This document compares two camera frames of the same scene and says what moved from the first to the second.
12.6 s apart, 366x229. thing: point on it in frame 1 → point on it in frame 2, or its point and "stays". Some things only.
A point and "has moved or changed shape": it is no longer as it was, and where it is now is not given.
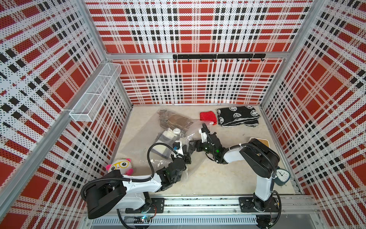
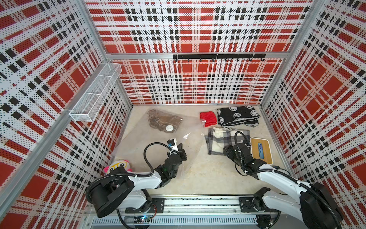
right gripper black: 197,142 → 231,153
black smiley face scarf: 236,116 stays
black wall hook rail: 225,56 stays
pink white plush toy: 124,165 stays
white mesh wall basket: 88,106 stays
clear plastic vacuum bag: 153,141 has moved or changed shape
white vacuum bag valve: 177,131 → 169,128
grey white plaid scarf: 163,145 → 218,137
